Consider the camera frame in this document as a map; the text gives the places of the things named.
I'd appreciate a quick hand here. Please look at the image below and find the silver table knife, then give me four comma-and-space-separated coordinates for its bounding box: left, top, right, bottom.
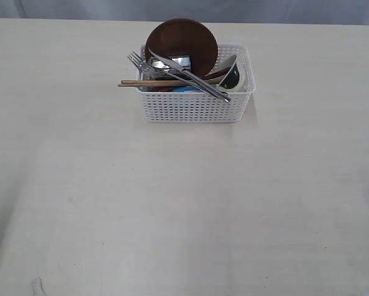
148, 48, 231, 103

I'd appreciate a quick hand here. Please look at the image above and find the wooden chopstick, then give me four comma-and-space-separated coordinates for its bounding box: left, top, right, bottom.
120, 78, 222, 85
118, 80, 194, 88

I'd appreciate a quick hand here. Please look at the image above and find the silver fork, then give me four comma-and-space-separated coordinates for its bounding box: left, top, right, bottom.
127, 52, 186, 82

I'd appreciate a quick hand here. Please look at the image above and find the shiny steel cup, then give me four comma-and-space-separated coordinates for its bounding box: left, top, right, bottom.
149, 55, 191, 70

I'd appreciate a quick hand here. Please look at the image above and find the reddish wooden spoon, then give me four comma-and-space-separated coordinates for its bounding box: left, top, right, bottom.
202, 67, 230, 80

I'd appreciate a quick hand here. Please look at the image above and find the brown wooden plate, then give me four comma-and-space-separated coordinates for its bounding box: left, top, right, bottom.
144, 18, 218, 76

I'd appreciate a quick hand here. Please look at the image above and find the white perforated plastic basket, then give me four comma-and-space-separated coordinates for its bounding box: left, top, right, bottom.
136, 43, 256, 123

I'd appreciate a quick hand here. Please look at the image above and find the white bowl dark inside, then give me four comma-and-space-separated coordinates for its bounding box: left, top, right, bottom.
217, 54, 246, 93

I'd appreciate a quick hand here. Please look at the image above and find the blue tissue packet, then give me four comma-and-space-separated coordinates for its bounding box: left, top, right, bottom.
172, 86, 199, 93

